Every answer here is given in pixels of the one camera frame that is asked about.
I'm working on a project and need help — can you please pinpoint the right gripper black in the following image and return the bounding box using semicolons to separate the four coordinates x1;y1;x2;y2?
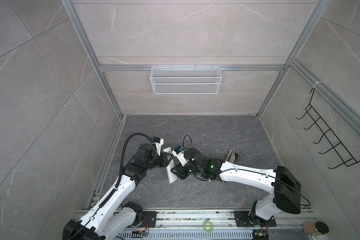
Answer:
169;161;204;181

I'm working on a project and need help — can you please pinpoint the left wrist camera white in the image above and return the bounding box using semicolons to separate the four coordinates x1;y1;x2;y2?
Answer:
152;137;164;156

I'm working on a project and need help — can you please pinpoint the white remote control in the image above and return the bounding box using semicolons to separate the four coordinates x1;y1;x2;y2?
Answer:
163;147;178;184

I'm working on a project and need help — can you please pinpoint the black wire hook rack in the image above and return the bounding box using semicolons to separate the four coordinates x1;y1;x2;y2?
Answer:
296;88;360;170

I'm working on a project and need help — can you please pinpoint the white wire mesh basket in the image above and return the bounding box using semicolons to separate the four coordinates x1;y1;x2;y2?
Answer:
150;67;223;95

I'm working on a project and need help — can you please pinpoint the amber jar black lid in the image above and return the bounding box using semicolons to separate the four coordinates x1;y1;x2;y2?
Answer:
303;222;330;236

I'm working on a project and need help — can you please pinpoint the green tape roll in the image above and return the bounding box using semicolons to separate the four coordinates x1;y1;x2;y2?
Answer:
203;220;214;234

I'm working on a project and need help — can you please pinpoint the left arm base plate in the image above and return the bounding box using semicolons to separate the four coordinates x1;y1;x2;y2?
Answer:
131;211;158;228

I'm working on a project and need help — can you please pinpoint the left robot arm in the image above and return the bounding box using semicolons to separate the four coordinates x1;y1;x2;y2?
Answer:
63;137;168;240

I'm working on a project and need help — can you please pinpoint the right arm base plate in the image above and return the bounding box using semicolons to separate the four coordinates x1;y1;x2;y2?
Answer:
234;211;277;227

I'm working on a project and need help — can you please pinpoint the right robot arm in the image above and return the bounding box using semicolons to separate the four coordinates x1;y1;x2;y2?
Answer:
171;146;304;227

